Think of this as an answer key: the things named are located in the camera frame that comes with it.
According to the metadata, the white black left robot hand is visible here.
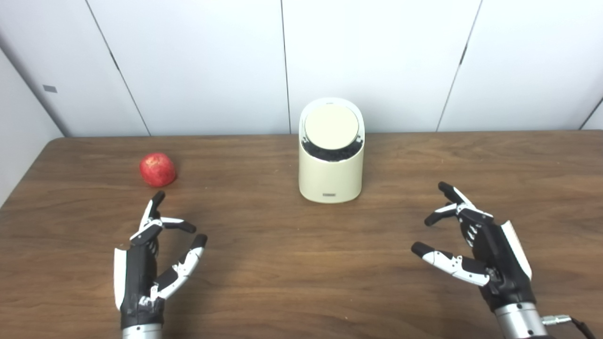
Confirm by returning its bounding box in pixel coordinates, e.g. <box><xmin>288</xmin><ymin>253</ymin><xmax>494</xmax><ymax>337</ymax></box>
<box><xmin>113</xmin><ymin>191</ymin><xmax>208</xmax><ymax>330</ymax></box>

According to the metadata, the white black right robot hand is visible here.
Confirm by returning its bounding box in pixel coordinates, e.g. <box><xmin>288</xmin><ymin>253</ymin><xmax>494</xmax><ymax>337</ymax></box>
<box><xmin>411</xmin><ymin>182</ymin><xmax>538</xmax><ymax>312</ymax></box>

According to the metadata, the red apple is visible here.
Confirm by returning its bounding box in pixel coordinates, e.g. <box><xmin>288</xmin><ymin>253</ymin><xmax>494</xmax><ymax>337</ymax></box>
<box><xmin>139</xmin><ymin>153</ymin><xmax>178</xmax><ymax>188</ymax></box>

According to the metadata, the cream-colored round bin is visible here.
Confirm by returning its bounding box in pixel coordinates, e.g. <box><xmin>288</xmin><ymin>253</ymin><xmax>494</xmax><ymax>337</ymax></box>
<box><xmin>298</xmin><ymin>97</ymin><xmax>366</xmax><ymax>204</ymax></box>

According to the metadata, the cream round bin lid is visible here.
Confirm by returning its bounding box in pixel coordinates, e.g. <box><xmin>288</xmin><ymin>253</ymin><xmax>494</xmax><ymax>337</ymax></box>
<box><xmin>304</xmin><ymin>104</ymin><xmax>359</xmax><ymax>150</ymax></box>

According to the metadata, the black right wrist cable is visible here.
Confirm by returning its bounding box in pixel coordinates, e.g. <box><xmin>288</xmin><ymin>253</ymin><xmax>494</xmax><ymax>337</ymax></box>
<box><xmin>542</xmin><ymin>315</ymin><xmax>597</xmax><ymax>339</ymax></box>

